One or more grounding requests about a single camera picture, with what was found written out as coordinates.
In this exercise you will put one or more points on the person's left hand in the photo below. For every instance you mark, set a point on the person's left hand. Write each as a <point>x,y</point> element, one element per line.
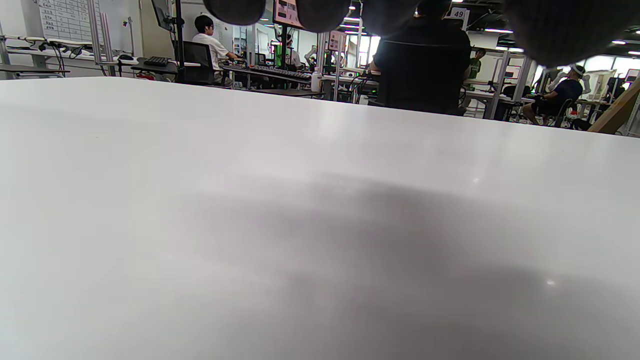
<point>565,30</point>

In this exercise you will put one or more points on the wooden board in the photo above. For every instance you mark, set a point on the wooden board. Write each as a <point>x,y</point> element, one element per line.
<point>617,112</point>

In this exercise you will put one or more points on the white number sign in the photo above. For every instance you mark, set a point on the white number sign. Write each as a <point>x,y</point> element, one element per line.
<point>456,13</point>

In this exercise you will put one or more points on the white plastic bottle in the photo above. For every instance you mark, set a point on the white plastic bottle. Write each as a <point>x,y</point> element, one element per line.
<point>316,82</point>

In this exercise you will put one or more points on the hanging display screen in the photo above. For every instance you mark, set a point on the hanging display screen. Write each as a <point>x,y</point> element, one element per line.
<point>287,12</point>

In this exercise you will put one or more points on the brown side table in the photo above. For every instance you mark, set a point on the brown side table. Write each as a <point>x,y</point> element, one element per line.
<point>290,92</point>

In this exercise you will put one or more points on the black monitor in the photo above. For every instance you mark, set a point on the black monitor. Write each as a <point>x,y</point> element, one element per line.
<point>162,14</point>

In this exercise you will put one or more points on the small black keyboard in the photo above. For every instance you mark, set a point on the small black keyboard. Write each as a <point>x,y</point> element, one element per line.
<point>156,61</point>

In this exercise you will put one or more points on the white metal frame desk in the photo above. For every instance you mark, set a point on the white metal frame desk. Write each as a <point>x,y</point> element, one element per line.
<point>500,85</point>

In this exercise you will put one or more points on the white wall chart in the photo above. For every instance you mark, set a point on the white wall chart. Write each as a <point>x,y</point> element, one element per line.
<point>67,20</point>

